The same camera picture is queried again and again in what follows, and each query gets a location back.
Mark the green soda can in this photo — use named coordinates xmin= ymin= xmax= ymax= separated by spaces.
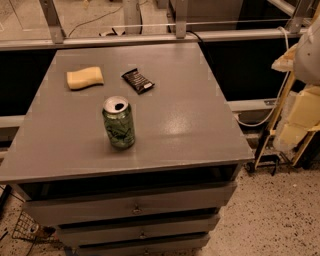
xmin=102 ymin=96 xmax=135 ymax=149

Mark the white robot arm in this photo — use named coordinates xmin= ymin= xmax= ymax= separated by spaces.
xmin=294 ymin=17 xmax=320 ymax=85

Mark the black snack packet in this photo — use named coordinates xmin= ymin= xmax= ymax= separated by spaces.
xmin=122 ymin=68 xmax=154 ymax=95

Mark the grey drawer cabinet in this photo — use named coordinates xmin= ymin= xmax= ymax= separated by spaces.
xmin=0 ymin=43 xmax=252 ymax=256

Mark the yellow sponge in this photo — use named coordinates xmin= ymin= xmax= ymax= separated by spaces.
xmin=66 ymin=67 xmax=104 ymax=90

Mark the bottom grey drawer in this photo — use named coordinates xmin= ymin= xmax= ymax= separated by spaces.
xmin=78 ymin=233 xmax=210 ymax=256

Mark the grey drawer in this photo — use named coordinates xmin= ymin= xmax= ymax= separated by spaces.
xmin=23 ymin=182 xmax=236 ymax=226
xmin=78 ymin=233 xmax=210 ymax=256
xmin=58 ymin=214 xmax=220 ymax=247

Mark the middle grey drawer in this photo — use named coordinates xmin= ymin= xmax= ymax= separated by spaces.
xmin=58 ymin=214 xmax=220 ymax=247

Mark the grey metal railing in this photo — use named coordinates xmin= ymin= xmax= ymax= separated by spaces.
xmin=0 ymin=0 xmax=319 ymax=51

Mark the top grey drawer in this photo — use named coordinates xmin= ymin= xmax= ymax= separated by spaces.
xmin=23 ymin=182 xmax=236 ymax=226

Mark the black cable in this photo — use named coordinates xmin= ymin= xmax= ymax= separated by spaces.
xmin=186 ymin=30 xmax=214 ymax=64

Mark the yellow wooden frame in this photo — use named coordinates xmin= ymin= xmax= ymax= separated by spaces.
xmin=253 ymin=72 xmax=320 ymax=169

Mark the wire basket on floor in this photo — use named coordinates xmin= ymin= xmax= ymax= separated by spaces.
xmin=12 ymin=211 xmax=55 ymax=243

